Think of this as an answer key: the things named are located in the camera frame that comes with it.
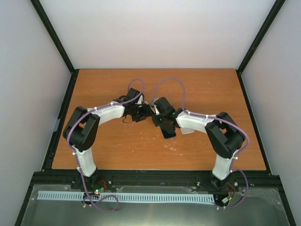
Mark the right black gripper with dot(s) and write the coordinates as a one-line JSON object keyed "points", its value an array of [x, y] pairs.
{"points": [[155, 121]]}

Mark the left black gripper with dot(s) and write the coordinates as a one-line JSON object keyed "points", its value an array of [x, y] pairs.
{"points": [[146, 113]]}

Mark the black smartphone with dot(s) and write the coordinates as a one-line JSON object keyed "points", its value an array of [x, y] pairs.
{"points": [[168, 132]]}

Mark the white phone case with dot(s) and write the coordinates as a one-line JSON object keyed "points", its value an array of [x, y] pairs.
{"points": [[187, 131]]}

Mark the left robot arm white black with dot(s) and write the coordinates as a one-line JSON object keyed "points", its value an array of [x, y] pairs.
{"points": [[81, 129]]}

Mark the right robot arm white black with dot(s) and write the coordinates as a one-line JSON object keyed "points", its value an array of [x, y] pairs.
{"points": [[225, 136]]}

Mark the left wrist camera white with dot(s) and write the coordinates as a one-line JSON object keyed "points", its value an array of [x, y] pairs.
{"points": [[140, 100]]}

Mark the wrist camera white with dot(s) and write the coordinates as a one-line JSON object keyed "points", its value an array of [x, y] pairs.
{"points": [[140, 100], [152, 105]]}

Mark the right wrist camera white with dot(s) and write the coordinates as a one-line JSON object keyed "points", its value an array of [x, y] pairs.
{"points": [[152, 105]]}

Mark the light blue slotted cable duct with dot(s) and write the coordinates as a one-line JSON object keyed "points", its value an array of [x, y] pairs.
{"points": [[127, 197]]}

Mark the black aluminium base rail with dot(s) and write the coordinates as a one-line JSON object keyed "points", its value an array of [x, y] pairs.
{"points": [[197, 180]]}

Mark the black left frame post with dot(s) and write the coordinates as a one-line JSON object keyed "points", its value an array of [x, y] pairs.
{"points": [[52, 33]]}

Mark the black frame post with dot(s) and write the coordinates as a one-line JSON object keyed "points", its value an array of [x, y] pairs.
{"points": [[271, 16], [52, 33]]}

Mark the black right frame post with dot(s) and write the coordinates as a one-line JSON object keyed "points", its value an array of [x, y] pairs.
{"points": [[271, 16]]}

